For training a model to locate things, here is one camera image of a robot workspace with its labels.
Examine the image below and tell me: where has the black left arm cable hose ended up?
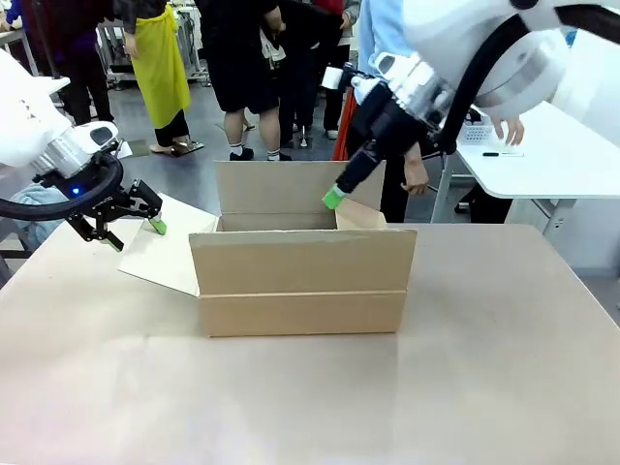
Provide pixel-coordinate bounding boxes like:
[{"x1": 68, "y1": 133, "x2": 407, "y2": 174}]
[{"x1": 0, "y1": 152, "x2": 125, "y2": 223}]

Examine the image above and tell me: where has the person's left hand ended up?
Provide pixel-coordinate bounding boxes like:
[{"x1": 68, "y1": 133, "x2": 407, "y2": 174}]
[{"x1": 492, "y1": 114, "x2": 527, "y2": 148}]

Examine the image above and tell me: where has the person's right hand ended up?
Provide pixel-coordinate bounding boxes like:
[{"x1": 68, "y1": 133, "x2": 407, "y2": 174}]
[{"x1": 399, "y1": 164, "x2": 432, "y2": 197}]

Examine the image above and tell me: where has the person's right forearm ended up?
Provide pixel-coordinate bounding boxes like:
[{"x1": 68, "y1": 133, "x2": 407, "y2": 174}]
[{"x1": 403, "y1": 140, "x2": 428, "y2": 170}]

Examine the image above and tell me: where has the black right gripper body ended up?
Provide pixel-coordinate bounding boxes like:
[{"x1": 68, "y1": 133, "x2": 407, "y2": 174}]
[{"x1": 348, "y1": 91, "x2": 440, "y2": 164}]

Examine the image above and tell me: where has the grey metal cart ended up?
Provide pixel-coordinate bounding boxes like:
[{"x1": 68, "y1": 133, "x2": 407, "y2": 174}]
[{"x1": 102, "y1": 22, "x2": 138, "y2": 92}]

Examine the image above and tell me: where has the light blue cloth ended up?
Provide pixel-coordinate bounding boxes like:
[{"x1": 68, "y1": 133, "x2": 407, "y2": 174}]
[{"x1": 8, "y1": 185, "x2": 70, "y2": 249}]

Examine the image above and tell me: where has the person in light blue shirt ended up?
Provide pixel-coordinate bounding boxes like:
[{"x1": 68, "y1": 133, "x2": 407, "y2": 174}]
[{"x1": 356, "y1": 0, "x2": 527, "y2": 225}]

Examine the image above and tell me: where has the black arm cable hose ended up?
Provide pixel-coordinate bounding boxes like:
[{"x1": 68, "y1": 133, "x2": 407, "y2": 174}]
[
  {"x1": 0, "y1": 152, "x2": 125, "y2": 223},
  {"x1": 433, "y1": 0, "x2": 620, "y2": 157}
]

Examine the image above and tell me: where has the white paper roll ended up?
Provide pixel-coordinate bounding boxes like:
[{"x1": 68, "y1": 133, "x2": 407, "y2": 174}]
[{"x1": 321, "y1": 66, "x2": 346, "y2": 92}]

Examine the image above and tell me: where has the orange chair back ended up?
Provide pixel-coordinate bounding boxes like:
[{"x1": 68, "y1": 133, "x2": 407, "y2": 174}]
[{"x1": 332, "y1": 87, "x2": 358, "y2": 162}]

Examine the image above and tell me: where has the white side table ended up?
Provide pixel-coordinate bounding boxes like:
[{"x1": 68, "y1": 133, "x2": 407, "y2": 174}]
[{"x1": 429, "y1": 99, "x2": 620, "y2": 225}]

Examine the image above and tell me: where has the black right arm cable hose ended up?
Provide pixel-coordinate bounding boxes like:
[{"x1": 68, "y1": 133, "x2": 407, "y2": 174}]
[{"x1": 433, "y1": 0, "x2": 620, "y2": 157}]

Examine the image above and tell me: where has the person in yellow apron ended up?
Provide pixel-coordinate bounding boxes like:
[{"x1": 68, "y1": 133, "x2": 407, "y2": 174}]
[{"x1": 113, "y1": 0, "x2": 205, "y2": 159}]

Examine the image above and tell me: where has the person in black shorts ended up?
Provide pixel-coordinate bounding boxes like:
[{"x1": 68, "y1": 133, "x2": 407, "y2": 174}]
[{"x1": 193, "y1": 0, "x2": 351, "y2": 163}]

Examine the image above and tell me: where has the person in black trousers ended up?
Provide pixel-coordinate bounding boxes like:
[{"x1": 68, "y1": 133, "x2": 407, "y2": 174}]
[{"x1": 317, "y1": 0, "x2": 363, "y2": 141}]

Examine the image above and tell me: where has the white perforated basket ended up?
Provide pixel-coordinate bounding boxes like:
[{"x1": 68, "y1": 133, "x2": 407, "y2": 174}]
[{"x1": 456, "y1": 123, "x2": 496, "y2": 143}]

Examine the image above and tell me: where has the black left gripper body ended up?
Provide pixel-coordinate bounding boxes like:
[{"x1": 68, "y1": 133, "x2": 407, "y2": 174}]
[{"x1": 63, "y1": 177, "x2": 146, "y2": 230}]

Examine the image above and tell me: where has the brown cardboard box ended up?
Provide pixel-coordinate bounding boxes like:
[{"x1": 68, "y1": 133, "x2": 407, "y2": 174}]
[{"x1": 117, "y1": 159, "x2": 419, "y2": 339}]

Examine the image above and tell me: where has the person in dark purple clothes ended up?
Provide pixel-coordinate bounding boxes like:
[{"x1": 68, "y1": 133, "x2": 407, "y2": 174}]
[{"x1": 18, "y1": 0, "x2": 118, "y2": 128}]

